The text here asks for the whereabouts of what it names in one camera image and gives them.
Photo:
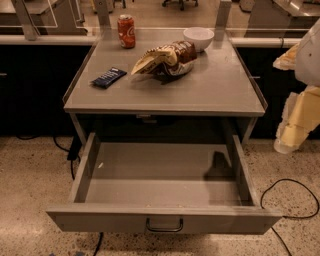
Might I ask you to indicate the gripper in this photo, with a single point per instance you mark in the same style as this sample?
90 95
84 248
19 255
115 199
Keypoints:
309 60

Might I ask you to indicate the grey top drawer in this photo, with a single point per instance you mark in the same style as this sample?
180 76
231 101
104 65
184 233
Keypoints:
163 188

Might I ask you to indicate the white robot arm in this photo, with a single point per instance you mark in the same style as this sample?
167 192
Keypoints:
304 58

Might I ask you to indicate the grey metal drawer cabinet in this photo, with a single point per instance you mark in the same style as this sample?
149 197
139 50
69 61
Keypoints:
216 86

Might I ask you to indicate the white bowl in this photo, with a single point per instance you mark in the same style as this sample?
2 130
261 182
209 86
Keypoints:
199 36

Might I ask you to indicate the brown chip bag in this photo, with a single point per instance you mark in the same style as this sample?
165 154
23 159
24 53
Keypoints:
173 59

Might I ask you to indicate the office chair base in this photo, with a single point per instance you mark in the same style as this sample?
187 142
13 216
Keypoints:
180 3

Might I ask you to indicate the dark blue snack bar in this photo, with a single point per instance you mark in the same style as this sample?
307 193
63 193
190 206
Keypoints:
107 79

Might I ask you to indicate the red soda can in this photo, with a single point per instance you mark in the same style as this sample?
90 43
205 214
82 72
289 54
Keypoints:
126 31

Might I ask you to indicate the black power adapter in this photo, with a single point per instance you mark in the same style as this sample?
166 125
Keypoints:
74 149

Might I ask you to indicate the white horizontal rail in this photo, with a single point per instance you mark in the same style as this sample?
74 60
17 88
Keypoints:
90 40

